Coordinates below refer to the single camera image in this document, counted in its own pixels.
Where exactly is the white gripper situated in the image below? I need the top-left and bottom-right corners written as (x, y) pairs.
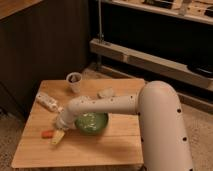
top-left (51, 117), bottom-right (70, 145)

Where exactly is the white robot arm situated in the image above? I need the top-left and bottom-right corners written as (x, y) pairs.
top-left (55, 81), bottom-right (195, 171)

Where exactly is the green ceramic bowl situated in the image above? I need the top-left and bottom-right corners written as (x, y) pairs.
top-left (75, 113), bottom-right (109, 135)

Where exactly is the wooden table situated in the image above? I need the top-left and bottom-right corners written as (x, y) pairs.
top-left (11, 79), bottom-right (145, 169)

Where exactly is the white plastic bottle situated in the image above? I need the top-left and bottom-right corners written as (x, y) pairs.
top-left (36, 92), bottom-right (63, 113)

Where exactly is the white paper cup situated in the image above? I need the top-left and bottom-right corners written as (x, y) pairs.
top-left (66, 72), bottom-right (82, 93)

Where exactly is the dark wooden cabinet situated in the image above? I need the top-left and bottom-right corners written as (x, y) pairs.
top-left (0, 0), bottom-right (90, 117)

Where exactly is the metal shelf rack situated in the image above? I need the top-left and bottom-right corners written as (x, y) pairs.
top-left (89, 0), bottom-right (213, 114)

